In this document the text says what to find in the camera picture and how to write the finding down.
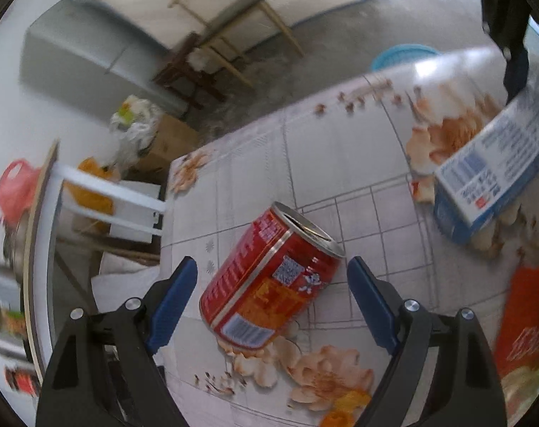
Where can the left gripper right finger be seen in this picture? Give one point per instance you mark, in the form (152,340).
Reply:
(465,388)

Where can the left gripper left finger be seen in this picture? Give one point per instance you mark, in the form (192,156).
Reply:
(78,389)

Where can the red paper packaging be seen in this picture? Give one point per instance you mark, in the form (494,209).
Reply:
(516,352)

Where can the blue white medicine box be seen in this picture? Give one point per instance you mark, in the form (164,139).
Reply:
(488,173)

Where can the red drink can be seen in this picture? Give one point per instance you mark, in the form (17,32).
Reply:
(277,269)

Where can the blue plastic trash basket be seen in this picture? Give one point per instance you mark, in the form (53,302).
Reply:
(402,54)

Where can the white side table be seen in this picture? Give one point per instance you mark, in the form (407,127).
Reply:
(50,224)

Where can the dark sauce bottle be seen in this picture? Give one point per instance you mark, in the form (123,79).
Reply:
(22,381)

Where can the silver rice cooker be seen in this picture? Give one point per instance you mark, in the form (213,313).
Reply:
(13,326)

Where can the metal pot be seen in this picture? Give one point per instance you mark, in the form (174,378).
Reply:
(14,245)

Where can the floral plastic tablecloth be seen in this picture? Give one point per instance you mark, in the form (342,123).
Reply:
(350,158)

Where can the red plastic bag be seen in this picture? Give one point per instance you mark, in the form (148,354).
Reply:
(17,189)

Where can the cardboard box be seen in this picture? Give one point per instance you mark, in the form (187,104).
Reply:
(173,139)

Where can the white plastic bags pile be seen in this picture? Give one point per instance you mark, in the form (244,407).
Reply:
(135,125)

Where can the wooden chair dark seat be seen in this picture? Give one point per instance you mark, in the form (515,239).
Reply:
(227,19)

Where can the dark wooden stool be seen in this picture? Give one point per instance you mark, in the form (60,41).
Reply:
(177,66)

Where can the grey refrigerator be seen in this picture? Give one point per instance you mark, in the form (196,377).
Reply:
(87,58)

